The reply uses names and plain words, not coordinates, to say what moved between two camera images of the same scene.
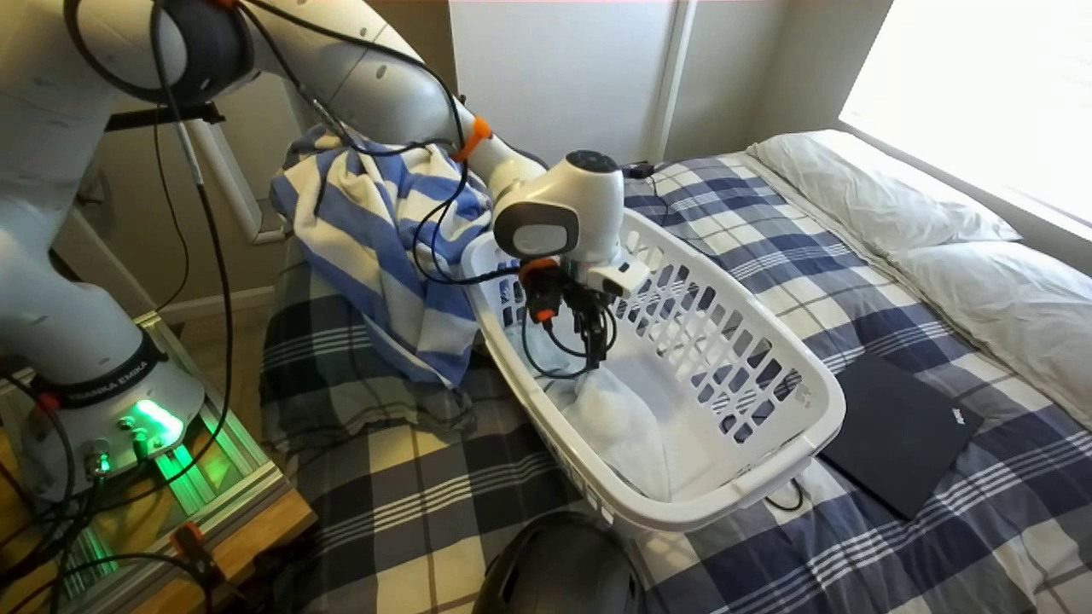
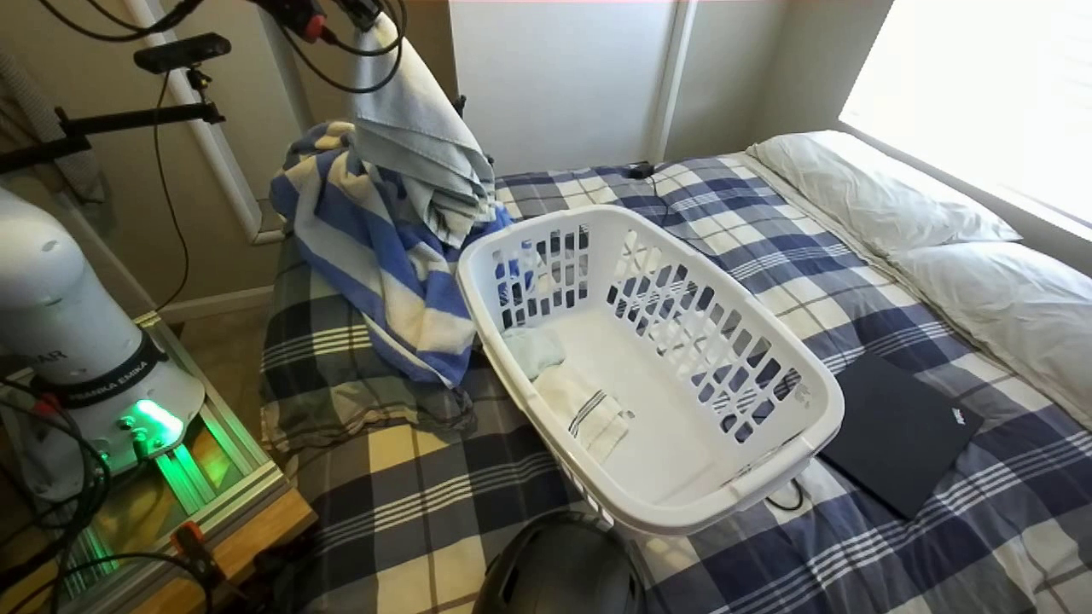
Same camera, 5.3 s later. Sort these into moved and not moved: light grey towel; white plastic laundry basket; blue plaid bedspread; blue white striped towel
Moved: light grey towel
Not moved: white plastic laundry basket; blue plaid bedspread; blue white striped towel
